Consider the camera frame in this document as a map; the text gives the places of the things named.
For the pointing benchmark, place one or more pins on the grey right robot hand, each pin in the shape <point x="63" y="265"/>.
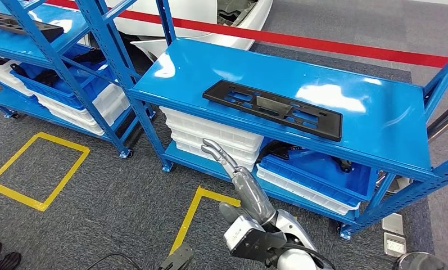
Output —
<point x="253" y="193"/>

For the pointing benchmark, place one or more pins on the black plastic plate bracket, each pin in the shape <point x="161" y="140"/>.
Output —
<point x="22" y="28"/>
<point x="320" y="123"/>

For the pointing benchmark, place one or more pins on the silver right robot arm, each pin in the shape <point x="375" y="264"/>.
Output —
<point x="294" y="231"/>

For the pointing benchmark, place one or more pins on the black curved trim part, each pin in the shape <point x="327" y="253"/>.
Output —
<point x="0" y="60"/>
<point x="343" y="165"/>
<point x="276" y="149"/>
<point x="46" y="77"/>

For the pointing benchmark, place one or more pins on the blue metal shelf rack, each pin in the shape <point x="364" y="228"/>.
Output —
<point x="246" y="67"/>
<point x="45" y="46"/>

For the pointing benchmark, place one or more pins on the blue plastic bin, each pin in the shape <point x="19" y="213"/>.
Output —
<point x="41" y="91"/>
<point x="320" y="175"/>

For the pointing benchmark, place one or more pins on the silver floor socket box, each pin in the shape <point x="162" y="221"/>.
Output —
<point x="395" y="245"/>
<point x="392" y="224"/>

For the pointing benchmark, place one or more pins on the red barrier belt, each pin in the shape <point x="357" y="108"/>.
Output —
<point x="320" y="43"/>

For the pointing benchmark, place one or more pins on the white car body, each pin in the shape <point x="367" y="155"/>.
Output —
<point x="171" y="15"/>

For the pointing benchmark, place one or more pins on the dark grey bracket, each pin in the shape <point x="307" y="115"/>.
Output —
<point x="177" y="259"/>

